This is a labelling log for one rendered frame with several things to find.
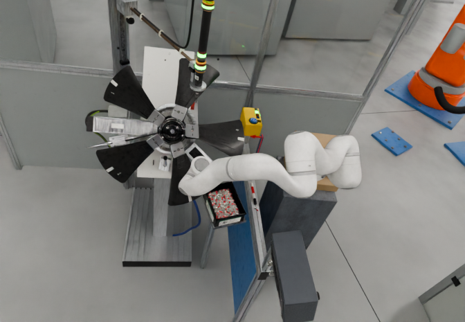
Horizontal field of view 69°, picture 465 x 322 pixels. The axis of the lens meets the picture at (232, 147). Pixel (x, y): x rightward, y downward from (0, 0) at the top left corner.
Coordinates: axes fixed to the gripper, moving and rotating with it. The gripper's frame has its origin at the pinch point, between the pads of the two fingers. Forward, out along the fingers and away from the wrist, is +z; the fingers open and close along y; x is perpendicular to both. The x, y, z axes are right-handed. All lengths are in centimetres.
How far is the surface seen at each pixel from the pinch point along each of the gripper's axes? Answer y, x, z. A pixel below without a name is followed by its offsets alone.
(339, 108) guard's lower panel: -110, -84, 36
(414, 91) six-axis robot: -303, -212, 154
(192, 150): 1.2, -22.2, -0.4
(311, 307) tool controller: -35, 53, -40
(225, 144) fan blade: -13.2, -20.1, -13.3
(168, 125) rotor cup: 14.1, -24.2, -19.6
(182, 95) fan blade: 8.6, -40.0, -21.8
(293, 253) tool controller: -32, 35, -39
